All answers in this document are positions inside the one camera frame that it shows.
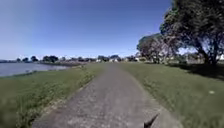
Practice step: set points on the grey paved path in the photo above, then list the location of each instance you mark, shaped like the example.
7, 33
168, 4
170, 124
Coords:
110, 100

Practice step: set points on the medium broad tree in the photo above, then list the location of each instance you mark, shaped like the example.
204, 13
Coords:
153, 46

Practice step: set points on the row of distant trees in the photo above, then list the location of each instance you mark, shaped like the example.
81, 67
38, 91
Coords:
50, 59

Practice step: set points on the robot's own part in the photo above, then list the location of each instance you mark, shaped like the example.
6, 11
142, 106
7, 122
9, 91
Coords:
148, 124

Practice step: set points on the wide green grass field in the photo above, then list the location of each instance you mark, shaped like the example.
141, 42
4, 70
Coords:
186, 96

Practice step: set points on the grass bank beside water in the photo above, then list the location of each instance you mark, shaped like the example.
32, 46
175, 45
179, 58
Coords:
30, 96

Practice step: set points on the calm grey-blue water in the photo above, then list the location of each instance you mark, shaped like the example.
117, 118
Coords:
16, 68

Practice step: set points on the large dark spreading tree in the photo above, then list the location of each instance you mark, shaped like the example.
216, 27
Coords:
200, 23

